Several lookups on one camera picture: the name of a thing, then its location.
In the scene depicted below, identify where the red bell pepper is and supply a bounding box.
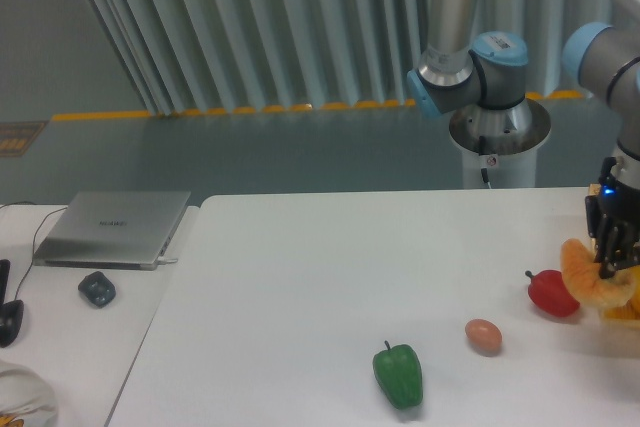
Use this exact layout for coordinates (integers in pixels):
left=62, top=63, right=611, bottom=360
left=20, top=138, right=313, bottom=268
left=525, top=270, right=580, bottom=318

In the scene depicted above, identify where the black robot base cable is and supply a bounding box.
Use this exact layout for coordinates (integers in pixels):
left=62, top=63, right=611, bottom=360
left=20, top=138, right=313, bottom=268
left=477, top=134, right=494, bottom=191

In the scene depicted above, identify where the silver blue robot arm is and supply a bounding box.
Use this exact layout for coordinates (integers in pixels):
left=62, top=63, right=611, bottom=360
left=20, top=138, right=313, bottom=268
left=407, top=0, right=639, bottom=278

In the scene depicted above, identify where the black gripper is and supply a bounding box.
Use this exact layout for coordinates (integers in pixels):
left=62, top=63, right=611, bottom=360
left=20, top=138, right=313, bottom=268
left=585, top=156, right=639, bottom=279

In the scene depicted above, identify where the dark earbuds case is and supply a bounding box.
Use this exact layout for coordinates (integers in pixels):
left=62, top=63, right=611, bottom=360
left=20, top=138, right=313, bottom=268
left=78, top=271, right=117, bottom=308

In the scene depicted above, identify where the black laptop cable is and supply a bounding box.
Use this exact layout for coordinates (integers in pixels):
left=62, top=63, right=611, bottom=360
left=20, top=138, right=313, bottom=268
left=0, top=201, right=69, bottom=304

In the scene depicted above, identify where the yellow plastic basket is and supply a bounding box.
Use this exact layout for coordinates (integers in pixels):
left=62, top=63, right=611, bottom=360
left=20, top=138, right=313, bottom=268
left=585, top=184, right=639, bottom=330

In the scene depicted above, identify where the silver laptop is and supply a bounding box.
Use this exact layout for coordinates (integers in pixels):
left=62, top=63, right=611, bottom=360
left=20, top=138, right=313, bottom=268
left=33, top=191, right=190, bottom=270

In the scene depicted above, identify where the black handheld scanner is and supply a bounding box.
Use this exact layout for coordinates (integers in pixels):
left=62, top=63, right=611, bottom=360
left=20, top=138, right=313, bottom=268
left=1, top=259, right=24, bottom=348

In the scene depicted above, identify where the green bell pepper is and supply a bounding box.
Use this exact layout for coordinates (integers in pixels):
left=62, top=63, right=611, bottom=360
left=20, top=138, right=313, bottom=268
left=372, top=341, right=424, bottom=410

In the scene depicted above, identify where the brown egg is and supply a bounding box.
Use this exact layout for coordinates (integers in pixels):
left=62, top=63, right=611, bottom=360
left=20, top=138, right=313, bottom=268
left=465, top=319, right=503, bottom=353

